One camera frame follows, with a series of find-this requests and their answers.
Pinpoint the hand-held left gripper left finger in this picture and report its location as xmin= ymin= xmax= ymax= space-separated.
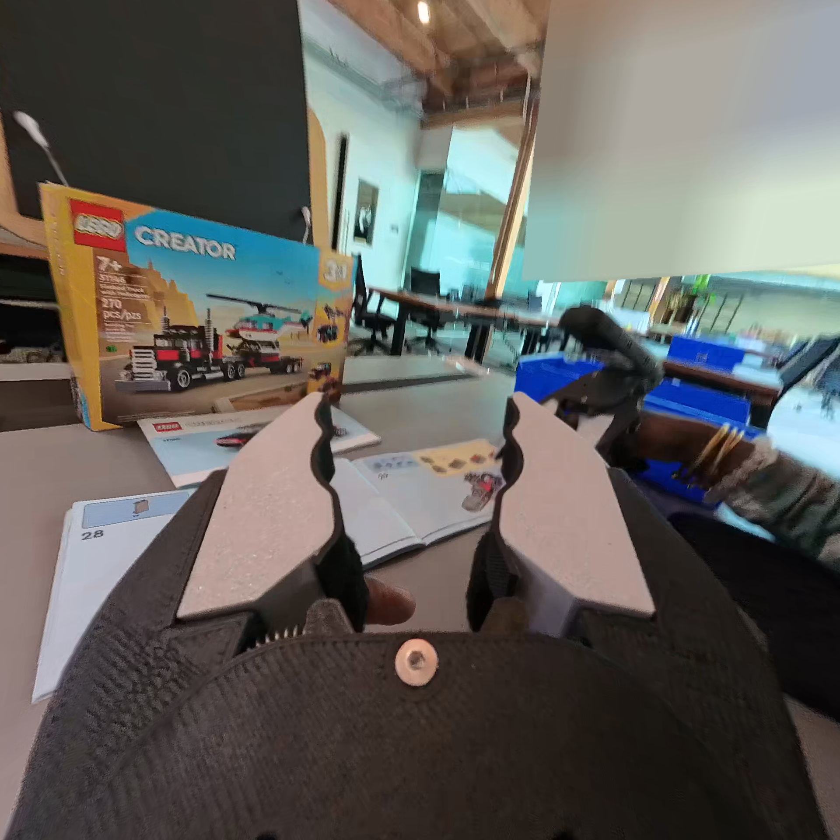
xmin=176 ymin=392 xmax=368 ymax=634

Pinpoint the black office chair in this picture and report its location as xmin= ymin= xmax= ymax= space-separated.
xmin=407 ymin=266 xmax=447 ymax=355
xmin=351 ymin=252 xmax=398 ymax=358
xmin=777 ymin=335 xmax=840 ymax=395

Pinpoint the grey topped office desk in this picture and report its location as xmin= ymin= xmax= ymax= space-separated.
xmin=663 ymin=357 xmax=782 ymax=408

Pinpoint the wooden post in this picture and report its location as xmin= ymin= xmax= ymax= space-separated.
xmin=489 ymin=72 xmax=539 ymax=299

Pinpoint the person's left hand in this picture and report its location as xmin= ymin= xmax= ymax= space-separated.
xmin=366 ymin=577 xmax=416 ymax=626

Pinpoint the person's right hand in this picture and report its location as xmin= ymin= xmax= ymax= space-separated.
xmin=630 ymin=413 xmax=716 ymax=473

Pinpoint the long wooden edged desk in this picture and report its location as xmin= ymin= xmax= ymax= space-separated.
xmin=367 ymin=285 xmax=565 ymax=365

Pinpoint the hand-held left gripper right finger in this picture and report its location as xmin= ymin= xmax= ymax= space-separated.
xmin=465 ymin=392 xmax=657 ymax=637

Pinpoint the open instruction booklet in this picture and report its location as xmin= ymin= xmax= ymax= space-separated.
xmin=31 ymin=438 xmax=506 ymax=704

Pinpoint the colourful toy set box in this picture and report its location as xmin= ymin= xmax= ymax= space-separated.
xmin=38 ymin=182 xmax=355 ymax=433

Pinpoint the blue plastic bin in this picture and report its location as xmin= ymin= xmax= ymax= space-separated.
xmin=666 ymin=335 xmax=749 ymax=376
xmin=514 ymin=354 xmax=769 ymax=503

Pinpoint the closed instruction booklet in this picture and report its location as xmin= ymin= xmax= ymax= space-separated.
xmin=138 ymin=403 xmax=382 ymax=490

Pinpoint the black wall panel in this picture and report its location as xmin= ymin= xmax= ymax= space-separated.
xmin=0 ymin=0 xmax=312 ymax=244

